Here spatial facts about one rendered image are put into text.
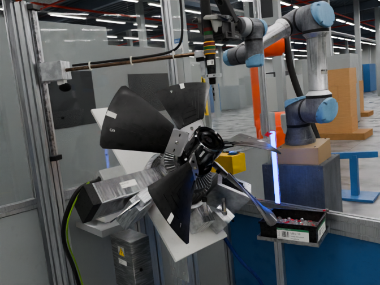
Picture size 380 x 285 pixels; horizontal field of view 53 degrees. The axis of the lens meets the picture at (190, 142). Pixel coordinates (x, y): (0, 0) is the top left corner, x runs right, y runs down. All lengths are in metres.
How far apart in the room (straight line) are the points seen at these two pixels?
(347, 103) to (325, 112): 7.40
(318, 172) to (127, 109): 0.96
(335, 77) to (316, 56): 7.42
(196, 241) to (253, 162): 1.42
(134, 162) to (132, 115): 0.26
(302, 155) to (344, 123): 7.40
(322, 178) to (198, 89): 0.71
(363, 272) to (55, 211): 1.24
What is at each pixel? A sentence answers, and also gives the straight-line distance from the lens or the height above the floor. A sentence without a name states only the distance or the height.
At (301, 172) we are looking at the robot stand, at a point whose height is 0.97.
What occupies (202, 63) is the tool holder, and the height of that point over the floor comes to 1.49.
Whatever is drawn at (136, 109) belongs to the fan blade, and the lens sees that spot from 1.27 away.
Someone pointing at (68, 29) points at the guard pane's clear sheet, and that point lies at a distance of 1.91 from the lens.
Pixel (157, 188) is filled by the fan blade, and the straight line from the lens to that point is 1.08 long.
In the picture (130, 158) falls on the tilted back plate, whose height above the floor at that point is 1.16.
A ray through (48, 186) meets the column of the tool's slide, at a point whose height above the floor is 1.07.
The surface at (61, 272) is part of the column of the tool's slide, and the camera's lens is 1.76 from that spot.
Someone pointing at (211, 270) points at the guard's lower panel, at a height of 0.25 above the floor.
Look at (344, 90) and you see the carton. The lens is 9.20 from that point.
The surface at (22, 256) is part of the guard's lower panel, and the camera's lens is 1.84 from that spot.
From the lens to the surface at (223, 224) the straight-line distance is 1.41.
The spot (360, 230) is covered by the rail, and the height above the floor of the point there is 0.81.
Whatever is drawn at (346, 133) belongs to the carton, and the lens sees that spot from 9.23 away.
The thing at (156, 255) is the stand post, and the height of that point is 0.71.
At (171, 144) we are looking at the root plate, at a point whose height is 1.22.
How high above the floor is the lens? 1.39
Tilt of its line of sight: 7 degrees down
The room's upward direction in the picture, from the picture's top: 6 degrees counter-clockwise
